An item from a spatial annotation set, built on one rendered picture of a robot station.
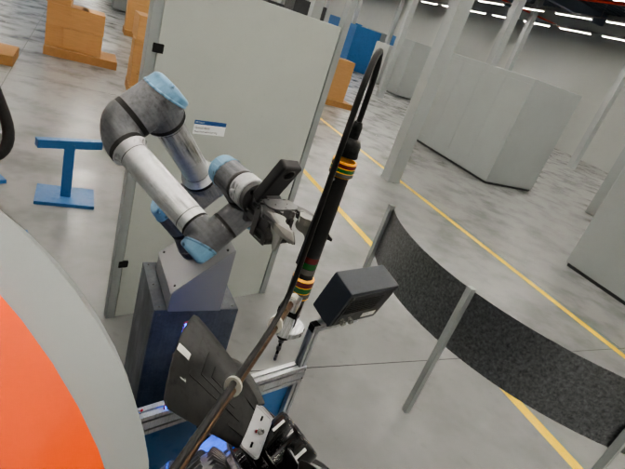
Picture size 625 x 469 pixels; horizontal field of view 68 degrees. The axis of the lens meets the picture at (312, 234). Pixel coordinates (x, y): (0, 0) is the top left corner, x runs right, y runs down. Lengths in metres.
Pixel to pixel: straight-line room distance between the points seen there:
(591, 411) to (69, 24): 9.39
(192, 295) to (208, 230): 0.58
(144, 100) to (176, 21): 1.31
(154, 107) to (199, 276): 0.60
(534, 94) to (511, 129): 0.78
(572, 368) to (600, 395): 0.18
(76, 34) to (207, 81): 7.42
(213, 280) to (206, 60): 1.38
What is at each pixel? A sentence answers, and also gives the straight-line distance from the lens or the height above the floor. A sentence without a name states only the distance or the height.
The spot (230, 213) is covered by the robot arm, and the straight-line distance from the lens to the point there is 1.10.
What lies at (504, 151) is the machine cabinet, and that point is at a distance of 10.68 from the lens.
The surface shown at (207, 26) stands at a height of 1.80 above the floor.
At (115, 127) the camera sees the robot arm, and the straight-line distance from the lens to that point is 1.26.
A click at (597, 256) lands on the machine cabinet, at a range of 7.39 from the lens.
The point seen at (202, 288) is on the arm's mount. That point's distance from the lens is 1.64.
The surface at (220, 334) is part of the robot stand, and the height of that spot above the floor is 0.88.
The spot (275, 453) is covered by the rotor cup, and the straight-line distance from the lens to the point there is 1.04.
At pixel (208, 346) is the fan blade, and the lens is 0.95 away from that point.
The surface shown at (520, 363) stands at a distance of 2.79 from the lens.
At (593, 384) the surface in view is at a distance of 2.81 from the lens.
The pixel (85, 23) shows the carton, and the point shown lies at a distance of 9.98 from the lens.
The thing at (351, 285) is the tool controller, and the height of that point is 1.24.
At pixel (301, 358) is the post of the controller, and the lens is 1.78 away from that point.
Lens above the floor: 2.01
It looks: 24 degrees down
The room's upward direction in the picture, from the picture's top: 19 degrees clockwise
